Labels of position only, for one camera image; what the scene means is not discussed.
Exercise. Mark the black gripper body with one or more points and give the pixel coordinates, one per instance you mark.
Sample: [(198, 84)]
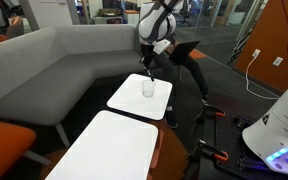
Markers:
[(146, 55)]

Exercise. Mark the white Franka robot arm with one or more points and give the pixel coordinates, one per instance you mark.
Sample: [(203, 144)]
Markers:
[(284, 126)]

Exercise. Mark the clear drinking glass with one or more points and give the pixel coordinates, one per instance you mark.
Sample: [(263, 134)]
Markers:
[(148, 90)]

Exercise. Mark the person in black trousers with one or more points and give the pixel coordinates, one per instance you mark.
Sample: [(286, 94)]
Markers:
[(197, 71)]

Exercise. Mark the black office chair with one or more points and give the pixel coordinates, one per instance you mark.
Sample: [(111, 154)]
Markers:
[(185, 15)]

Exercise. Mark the black orange bar clamp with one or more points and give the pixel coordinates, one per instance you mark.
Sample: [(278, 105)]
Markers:
[(214, 111), (214, 155)]

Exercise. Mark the grey sofa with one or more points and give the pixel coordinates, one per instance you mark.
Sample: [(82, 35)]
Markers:
[(50, 76)]

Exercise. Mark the orange and pink corner sofa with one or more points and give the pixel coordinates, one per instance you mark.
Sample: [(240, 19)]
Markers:
[(4, 150)]

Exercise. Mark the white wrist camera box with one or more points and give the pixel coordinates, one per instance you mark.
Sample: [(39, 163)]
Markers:
[(161, 46)]

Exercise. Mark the white side table orange frame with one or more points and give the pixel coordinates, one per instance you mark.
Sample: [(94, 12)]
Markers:
[(140, 98), (107, 150)]

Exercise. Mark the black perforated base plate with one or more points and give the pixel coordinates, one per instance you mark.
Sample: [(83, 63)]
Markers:
[(224, 140)]

